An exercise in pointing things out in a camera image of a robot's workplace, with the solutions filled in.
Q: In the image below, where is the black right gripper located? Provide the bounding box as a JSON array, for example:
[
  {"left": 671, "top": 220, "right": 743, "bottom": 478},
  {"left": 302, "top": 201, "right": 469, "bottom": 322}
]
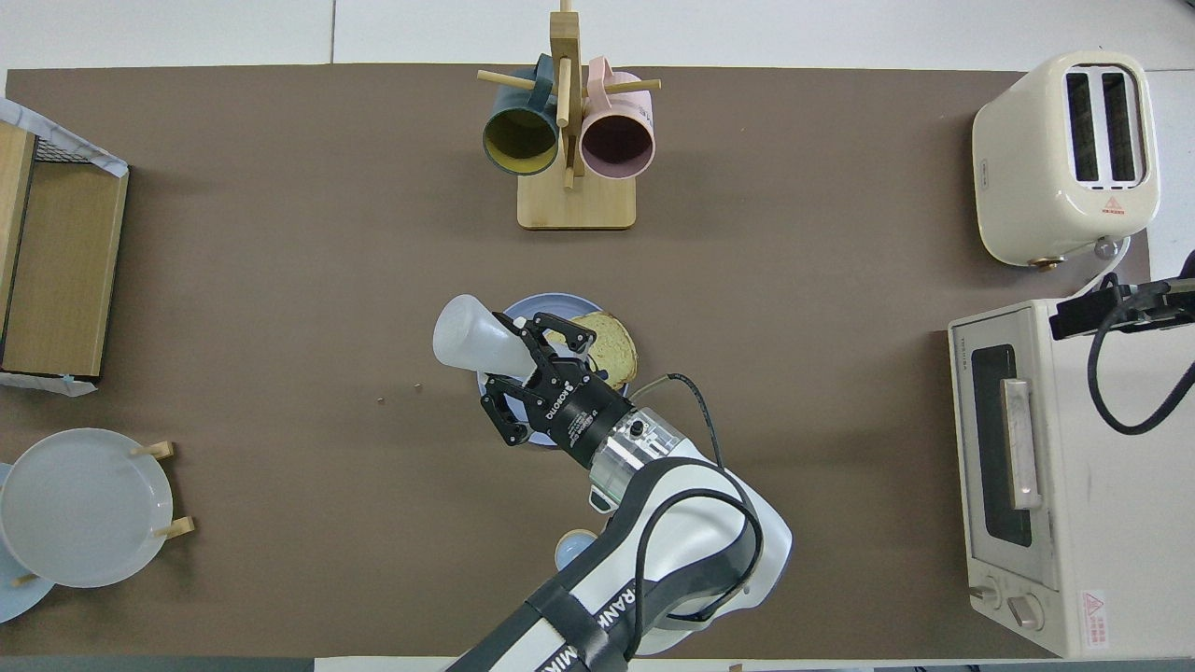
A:
[{"left": 1048, "top": 250, "right": 1195, "bottom": 343}]

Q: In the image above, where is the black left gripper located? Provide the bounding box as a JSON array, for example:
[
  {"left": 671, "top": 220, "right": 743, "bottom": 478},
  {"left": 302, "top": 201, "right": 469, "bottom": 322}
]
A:
[{"left": 479, "top": 312, "right": 640, "bottom": 469}]

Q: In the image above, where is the white navy-capped seasoning bottle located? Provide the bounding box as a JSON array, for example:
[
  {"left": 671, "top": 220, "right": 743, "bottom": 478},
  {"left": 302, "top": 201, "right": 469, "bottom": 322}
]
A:
[{"left": 432, "top": 294, "right": 538, "bottom": 379}]

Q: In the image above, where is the toasted bread slice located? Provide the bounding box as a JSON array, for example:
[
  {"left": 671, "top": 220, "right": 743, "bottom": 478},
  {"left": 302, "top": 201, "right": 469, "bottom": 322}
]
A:
[{"left": 560, "top": 312, "right": 640, "bottom": 391}]

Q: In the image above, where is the blue round dinner plate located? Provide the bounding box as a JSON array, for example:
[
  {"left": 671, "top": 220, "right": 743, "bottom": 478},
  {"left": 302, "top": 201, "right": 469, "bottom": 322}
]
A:
[{"left": 476, "top": 293, "right": 631, "bottom": 449}]

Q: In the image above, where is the grey translucent plate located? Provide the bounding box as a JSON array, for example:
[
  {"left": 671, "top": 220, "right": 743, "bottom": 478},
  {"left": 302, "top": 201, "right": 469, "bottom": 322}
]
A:
[{"left": 0, "top": 427, "right": 175, "bottom": 589}]

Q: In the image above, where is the light blue racked plate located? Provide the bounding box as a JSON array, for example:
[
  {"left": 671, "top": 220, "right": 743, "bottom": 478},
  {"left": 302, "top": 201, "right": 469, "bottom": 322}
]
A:
[{"left": 0, "top": 462, "right": 55, "bottom": 624}]

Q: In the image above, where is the cream two-slot toaster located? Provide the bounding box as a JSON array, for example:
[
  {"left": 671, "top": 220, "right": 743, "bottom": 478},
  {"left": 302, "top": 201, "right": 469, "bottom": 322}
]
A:
[{"left": 971, "top": 50, "right": 1161, "bottom": 270}]

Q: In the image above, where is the wooden mug tree rack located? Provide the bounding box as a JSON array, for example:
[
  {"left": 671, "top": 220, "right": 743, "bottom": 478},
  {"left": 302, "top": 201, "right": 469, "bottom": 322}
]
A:
[{"left": 476, "top": 0, "right": 662, "bottom": 231}]

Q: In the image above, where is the small blue bell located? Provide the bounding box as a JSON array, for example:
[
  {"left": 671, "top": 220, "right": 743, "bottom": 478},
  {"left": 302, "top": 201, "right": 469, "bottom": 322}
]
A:
[{"left": 555, "top": 529, "right": 598, "bottom": 572}]

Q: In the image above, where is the white toaster oven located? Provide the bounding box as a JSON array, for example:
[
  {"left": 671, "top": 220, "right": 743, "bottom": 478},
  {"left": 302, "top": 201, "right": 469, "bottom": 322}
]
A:
[{"left": 948, "top": 299, "right": 1195, "bottom": 659}]

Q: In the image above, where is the dark teal mug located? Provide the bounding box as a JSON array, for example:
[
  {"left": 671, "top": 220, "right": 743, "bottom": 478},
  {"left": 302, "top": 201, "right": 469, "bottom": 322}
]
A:
[{"left": 482, "top": 53, "right": 561, "bottom": 177}]

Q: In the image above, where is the pink ribbed mug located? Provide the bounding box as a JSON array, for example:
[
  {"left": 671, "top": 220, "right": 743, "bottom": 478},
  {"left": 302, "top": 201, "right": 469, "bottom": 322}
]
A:
[{"left": 579, "top": 56, "right": 657, "bottom": 181}]

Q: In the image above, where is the brown table mat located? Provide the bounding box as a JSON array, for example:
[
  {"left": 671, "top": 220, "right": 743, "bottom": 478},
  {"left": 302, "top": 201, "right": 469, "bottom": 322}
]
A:
[{"left": 0, "top": 63, "right": 1151, "bottom": 659}]

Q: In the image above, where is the wooden dish rack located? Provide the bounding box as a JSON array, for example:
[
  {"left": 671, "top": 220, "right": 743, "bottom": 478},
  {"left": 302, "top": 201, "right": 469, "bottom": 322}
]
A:
[{"left": 9, "top": 441, "right": 197, "bottom": 589}]

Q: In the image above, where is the white checkered cloth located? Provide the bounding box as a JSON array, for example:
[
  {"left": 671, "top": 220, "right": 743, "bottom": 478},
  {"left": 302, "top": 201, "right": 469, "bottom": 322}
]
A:
[{"left": 0, "top": 98, "right": 129, "bottom": 398}]

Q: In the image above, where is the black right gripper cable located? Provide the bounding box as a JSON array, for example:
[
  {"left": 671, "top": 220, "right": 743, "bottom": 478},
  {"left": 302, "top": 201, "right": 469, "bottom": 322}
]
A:
[{"left": 1087, "top": 297, "right": 1195, "bottom": 437}]

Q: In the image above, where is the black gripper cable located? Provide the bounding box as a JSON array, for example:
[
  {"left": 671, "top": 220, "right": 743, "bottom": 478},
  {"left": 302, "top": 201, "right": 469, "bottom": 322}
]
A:
[
  {"left": 626, "top": 373, "right": 765, "bottom": 659},
  {"left": 1087, "top": 297, "right": 1195, "bottom": 437}
]

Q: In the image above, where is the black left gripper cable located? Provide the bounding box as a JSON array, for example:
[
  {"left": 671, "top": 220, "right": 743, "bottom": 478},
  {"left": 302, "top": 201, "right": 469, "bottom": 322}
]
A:
[{"left": 626, "top": 373, "right": 765, "bottom": 659}]

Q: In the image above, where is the wooden shelf with wire basket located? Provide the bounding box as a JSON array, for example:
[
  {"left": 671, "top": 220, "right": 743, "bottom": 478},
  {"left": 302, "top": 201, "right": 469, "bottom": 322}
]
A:
[{"left": 0, "top": 121, "right": 130, "bottom": 379}]

